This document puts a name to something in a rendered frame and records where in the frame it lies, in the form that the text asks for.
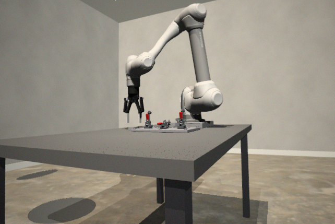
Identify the red-handled toggle clamp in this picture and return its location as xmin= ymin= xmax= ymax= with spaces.
xmin=157 ymin=120 xmax=171 ymax=129

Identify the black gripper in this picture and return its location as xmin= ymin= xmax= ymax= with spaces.
xmin=123 ymin=87 xmax=144 ymax=123

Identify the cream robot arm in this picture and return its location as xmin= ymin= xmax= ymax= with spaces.
xmin=126 ymin=4 xmax=223 ymax=122

